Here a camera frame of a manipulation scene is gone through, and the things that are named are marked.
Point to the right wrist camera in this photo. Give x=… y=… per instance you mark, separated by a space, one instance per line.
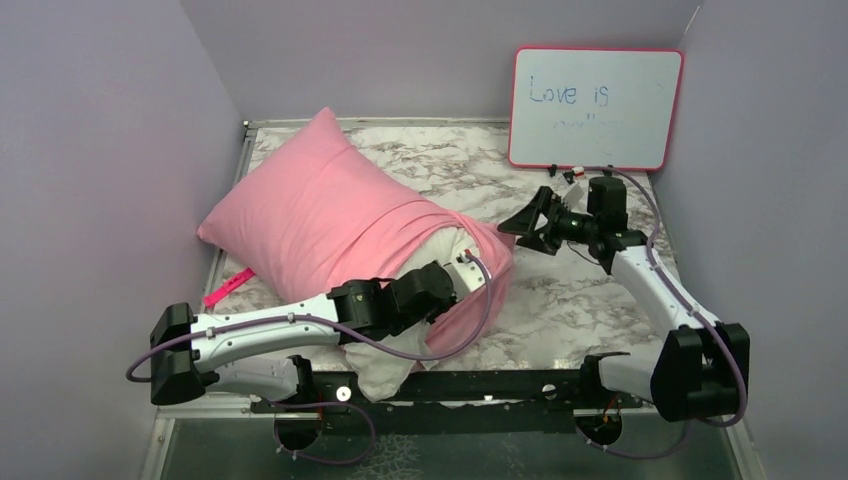
x=576 y=183

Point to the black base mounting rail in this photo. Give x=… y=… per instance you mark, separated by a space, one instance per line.
x=450 y=402

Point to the pink marker pen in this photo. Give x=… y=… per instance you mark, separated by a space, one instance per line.
x=227 y=287

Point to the pink pillowcase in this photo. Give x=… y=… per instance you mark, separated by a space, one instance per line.
x=317 y=213

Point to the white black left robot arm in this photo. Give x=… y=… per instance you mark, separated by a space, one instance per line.
x=195 y=353

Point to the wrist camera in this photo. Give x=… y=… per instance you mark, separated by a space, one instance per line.
x=576 y=183
x=466 y=275

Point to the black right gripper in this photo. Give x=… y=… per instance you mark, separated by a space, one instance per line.
x=523 y=223

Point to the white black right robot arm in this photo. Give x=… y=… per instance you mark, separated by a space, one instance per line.
x=701 y=371

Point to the pink-framed whiteboard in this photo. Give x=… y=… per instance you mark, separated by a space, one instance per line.
x=593 y=107

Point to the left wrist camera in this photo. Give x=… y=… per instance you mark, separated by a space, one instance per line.
x=466 y=275

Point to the white pillow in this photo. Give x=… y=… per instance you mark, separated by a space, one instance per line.
x=380 y=374

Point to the aluminium table frame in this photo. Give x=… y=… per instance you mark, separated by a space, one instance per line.
x=359 y=260

